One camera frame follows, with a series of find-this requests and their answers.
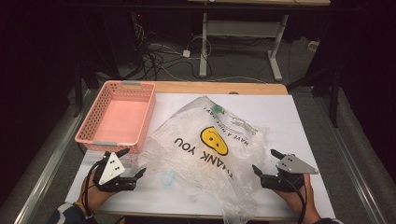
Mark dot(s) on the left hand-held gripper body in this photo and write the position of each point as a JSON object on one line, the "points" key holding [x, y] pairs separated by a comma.
{"points": [[111, 168]]}

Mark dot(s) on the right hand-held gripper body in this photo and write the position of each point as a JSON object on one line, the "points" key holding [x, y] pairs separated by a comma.
{"points": [[294, 166]]}

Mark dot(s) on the pink perforated plastic basket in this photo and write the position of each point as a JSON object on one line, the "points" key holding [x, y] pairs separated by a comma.
{"points": [[121, 124]]}

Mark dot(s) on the small white-capped bottle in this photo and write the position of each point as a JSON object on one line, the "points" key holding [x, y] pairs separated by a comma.
{"points": [[168, 179]]}

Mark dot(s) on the clear plastic bag yellow smiley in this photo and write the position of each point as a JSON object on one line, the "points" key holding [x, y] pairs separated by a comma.
{"points": [[193, 168]]}

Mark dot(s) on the person's left hand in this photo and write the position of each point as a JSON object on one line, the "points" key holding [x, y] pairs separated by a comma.
{"points": [[93, 197]]}

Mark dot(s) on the person's right hand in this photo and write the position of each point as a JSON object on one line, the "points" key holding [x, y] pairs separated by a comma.
{"points": [[295, 202]]}

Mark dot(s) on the white board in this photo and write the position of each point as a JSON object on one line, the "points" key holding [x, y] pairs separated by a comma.
{"points": [[289, 124]]}

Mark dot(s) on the black stand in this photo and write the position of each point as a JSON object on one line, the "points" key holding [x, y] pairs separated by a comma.
{"points": [[77, 93], [334, 93]]}

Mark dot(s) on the small white floor box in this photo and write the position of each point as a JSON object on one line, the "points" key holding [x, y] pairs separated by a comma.
{"points": [[313, 45]]}

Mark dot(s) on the white power adapter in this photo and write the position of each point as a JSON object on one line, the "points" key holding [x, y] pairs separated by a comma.
{"points": [[186, 53]]}

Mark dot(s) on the white-framed desk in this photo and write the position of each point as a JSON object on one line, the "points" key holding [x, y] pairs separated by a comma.
{"points": [[243, 28]]}

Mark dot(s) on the silver metal rail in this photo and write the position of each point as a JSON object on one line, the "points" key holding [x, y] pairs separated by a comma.
{"points": [[46, 174], [355, 174]]}

